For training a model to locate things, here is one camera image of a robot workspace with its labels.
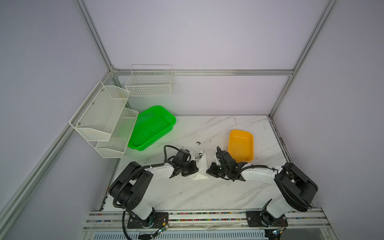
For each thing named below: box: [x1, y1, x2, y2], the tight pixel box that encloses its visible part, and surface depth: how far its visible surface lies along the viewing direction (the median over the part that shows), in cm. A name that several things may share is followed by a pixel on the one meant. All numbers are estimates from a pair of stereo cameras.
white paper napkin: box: [193, 149, 210, 181], surface depth 93 cm
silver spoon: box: [194, 152, 203, 160], surface depth 98 cm
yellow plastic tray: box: [228, 129, 254, 163], surface depth 105 cm
